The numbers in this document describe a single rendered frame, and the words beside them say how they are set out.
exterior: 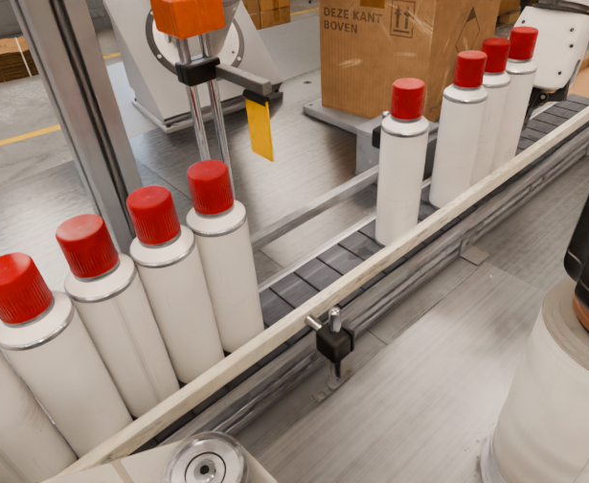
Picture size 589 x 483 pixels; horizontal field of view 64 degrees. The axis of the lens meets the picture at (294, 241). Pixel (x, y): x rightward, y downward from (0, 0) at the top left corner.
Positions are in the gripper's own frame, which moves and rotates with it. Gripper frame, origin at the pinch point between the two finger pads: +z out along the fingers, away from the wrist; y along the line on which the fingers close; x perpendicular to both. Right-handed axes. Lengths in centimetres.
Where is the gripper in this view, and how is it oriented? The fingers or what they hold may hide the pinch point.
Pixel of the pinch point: (516, 120)
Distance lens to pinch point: 81.3
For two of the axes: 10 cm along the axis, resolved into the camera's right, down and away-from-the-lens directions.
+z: -2.0, 8.8, 4.2
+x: 7.3, -1.6, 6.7
